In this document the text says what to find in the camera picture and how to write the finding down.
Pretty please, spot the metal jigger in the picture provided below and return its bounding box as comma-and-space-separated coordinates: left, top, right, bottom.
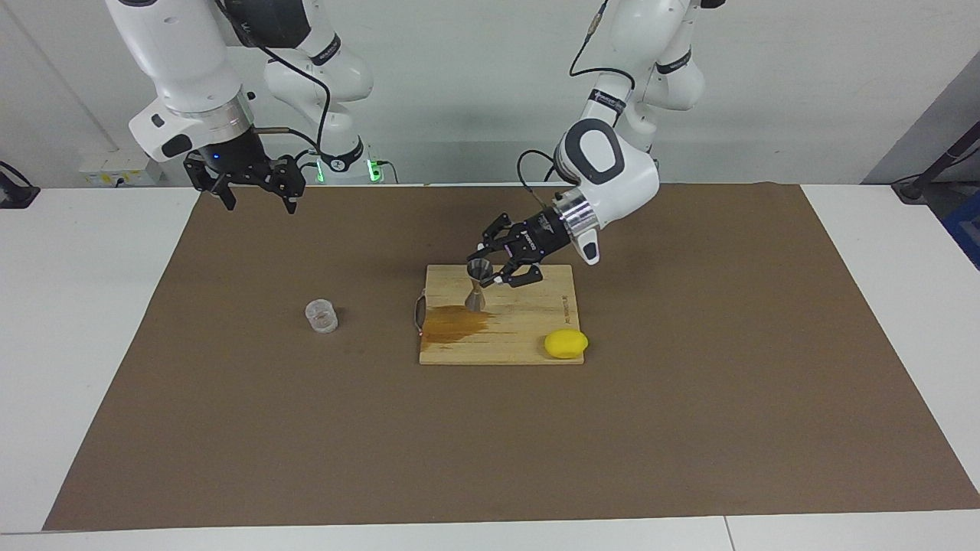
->
464, 259, 494, 314

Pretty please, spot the yellow lemon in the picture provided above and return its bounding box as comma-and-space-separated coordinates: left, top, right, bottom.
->
544, 329, 590, 360

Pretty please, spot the small clear glass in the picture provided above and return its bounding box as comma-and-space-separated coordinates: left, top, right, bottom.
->
304, 298, 340, 335

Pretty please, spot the blue box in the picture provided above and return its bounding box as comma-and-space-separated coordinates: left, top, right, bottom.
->
940, 190, 980, 270

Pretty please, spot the white socket box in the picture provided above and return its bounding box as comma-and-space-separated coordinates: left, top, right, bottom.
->
78, 152, 164, 187

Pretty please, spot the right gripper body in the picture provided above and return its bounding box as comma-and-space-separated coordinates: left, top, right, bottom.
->
196, 127, 272, 184

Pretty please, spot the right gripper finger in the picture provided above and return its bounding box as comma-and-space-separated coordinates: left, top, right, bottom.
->
183, 152, 237, 212
263, 155, 308, 216

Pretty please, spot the black cable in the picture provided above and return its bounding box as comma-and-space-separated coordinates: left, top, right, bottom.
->
217, 0, 333, 156
517, 148, 569, 212
568, 0, 637, 90

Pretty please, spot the wooden cutting board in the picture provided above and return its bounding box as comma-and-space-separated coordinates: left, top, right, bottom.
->
413, 264, 586, 367

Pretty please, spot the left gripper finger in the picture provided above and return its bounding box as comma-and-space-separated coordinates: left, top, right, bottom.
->
489, 250, 544, 289
466, 212, 516, 262

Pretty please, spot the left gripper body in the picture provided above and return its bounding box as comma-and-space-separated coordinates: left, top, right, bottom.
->
511, 206, 574, 263

